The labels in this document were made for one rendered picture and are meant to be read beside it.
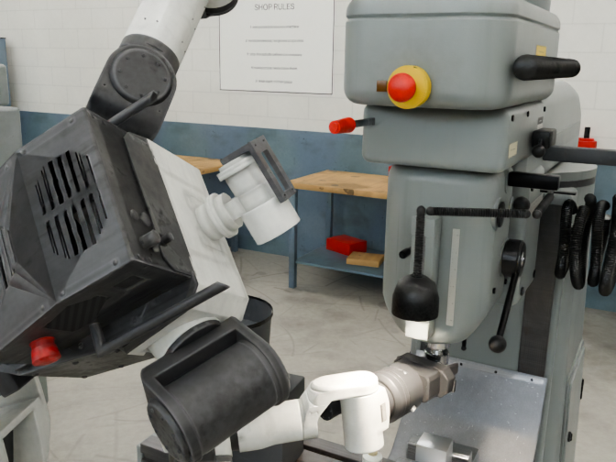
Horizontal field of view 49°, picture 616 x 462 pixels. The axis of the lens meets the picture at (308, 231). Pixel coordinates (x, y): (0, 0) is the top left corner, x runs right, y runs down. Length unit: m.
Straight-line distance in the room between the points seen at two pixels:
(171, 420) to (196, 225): 0.25
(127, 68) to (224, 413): 0.46
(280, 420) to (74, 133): 0.56
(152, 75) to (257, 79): 5.42
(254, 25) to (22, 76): 3.17
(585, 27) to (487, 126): 4.36
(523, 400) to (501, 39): 0.95
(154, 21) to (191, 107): 5.77
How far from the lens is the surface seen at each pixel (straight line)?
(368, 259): 5.37
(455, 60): 0.97
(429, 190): 1.14
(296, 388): 1.48
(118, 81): 0.93
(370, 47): 1.02
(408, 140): 1.10
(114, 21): 7.43
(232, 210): 0.88
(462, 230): 1.13
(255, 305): 3.46
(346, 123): 1.01
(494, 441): 1.69
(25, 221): 0.81
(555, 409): 1.74
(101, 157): 0.76
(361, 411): 1.12
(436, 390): 1.26
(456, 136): 1.08
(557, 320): 1.64
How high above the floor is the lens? 1.79
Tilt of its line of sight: 14 degrees down
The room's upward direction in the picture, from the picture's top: 1 degrees clockwise
